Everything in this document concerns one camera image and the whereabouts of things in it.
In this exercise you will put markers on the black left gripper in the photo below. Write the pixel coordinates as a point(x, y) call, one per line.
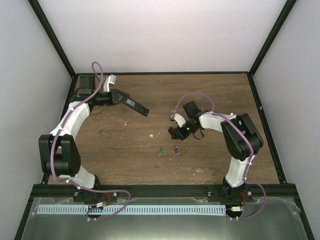
point(114, 93)

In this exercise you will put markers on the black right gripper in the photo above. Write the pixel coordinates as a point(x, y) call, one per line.
point(182, 135)

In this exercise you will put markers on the black remote control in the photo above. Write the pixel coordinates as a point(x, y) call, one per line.
point(136, 106)

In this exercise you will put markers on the purple AAA battery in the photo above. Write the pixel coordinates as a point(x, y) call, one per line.
point(176, 149)

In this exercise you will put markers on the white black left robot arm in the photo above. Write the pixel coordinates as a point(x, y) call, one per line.
point(59, 155)

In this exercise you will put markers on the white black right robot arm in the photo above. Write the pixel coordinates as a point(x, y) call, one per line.
point(242, 138)

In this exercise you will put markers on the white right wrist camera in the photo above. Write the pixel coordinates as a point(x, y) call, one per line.
point(179, 119)

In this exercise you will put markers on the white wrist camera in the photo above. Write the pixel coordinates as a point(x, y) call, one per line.
point(110, 80)
point(179, 119)

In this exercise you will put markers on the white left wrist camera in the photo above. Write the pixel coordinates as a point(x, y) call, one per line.
point(110, 80)

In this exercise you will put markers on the black enclosure frame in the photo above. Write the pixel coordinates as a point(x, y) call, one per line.
point(121, 147)

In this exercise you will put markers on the light blue slotted cable duct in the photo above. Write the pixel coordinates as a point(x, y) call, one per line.
point(68, 209)

